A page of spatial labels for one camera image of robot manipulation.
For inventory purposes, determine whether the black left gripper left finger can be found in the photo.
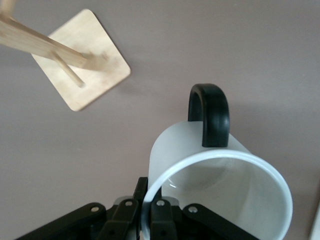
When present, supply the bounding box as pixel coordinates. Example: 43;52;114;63
13;176;149;240

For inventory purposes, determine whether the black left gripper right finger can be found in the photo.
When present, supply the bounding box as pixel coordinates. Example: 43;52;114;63
149;196;254;240

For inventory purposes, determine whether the white cup black handle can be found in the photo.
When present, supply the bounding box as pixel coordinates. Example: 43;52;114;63
142;83;293;240

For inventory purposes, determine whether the wooden cup rack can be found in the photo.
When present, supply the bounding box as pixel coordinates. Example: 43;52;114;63
0;0;132;112

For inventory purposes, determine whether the cream rectangular tray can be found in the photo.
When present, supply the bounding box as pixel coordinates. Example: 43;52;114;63
308;217;320;240

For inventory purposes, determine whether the brown table cover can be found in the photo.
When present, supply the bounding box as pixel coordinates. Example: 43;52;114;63
0;0;320;240

